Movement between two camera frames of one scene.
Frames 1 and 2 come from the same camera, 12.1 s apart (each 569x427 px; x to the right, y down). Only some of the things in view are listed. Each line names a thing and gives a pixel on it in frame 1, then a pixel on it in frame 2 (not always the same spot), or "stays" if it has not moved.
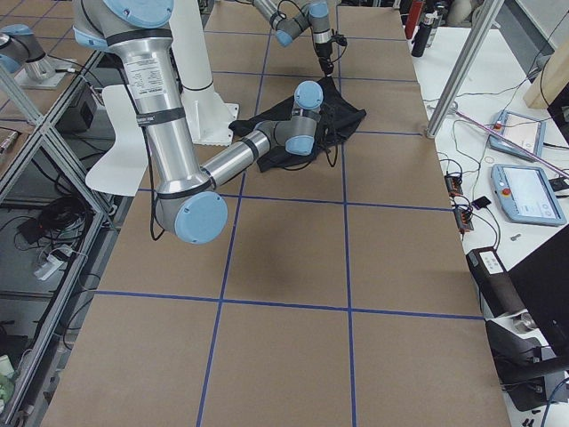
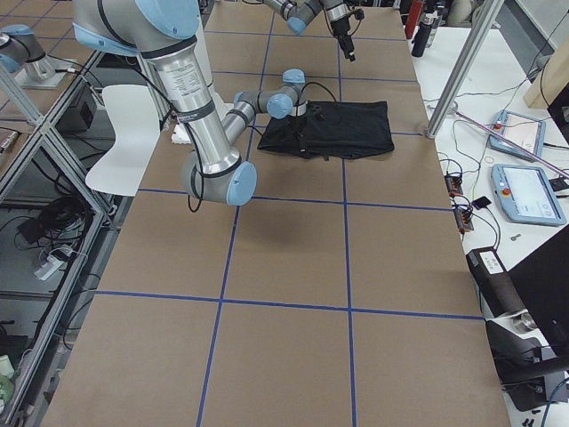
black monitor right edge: x=541 y=278 stays
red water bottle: x=413 y=15 stays
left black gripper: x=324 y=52 → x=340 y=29
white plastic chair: x=124 y=171 stays
